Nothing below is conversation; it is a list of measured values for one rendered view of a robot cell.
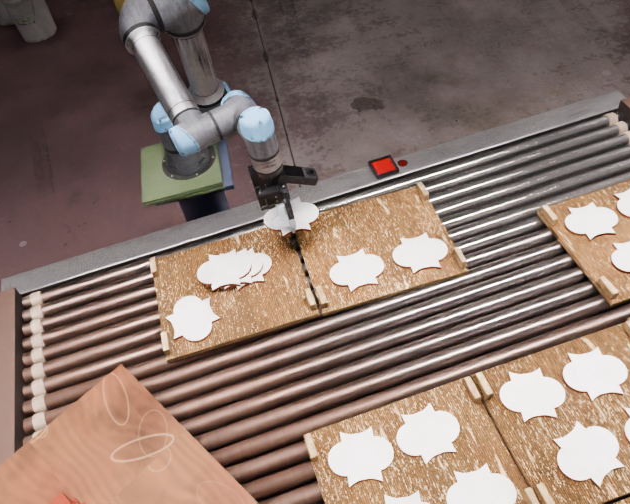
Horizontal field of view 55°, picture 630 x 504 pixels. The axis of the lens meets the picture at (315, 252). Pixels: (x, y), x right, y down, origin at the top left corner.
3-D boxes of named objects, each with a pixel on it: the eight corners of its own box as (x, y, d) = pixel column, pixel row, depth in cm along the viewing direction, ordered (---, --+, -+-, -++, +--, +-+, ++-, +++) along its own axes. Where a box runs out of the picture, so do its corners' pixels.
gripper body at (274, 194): (256, 193, 162) (245, 160, 153) (287, 184, 163) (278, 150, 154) (262, 213, 158) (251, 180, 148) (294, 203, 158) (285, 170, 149)
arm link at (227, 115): (202, 100, 149) (219, 124, 142) (244, 82, 151) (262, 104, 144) (212, 125, 155) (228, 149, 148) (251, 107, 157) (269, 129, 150)
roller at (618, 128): (29, 315, 178) (21, 306, 174) (623, 127, 201) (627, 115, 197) (29, 329, 175) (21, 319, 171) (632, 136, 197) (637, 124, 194)
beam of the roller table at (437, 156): (10, 290, 187) (0, 278, 183) (612, 103, 212) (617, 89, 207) (10, 311, 182) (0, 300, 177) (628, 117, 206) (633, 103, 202)
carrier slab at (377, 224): (291, 224, 183) (290, 220, 182) (420, 188, 187) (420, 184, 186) (323, 316, 161) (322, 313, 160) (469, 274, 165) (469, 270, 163)
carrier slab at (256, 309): (152, 263, 179) (150, 260, 178) (286, 224, 183) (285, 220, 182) (168, 363, 157) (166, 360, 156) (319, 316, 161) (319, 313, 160)
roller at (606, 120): (28, 302, 181) (21, 292, 177) (613, 119, 204) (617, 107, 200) (29, 315, 178) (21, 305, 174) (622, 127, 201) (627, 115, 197)
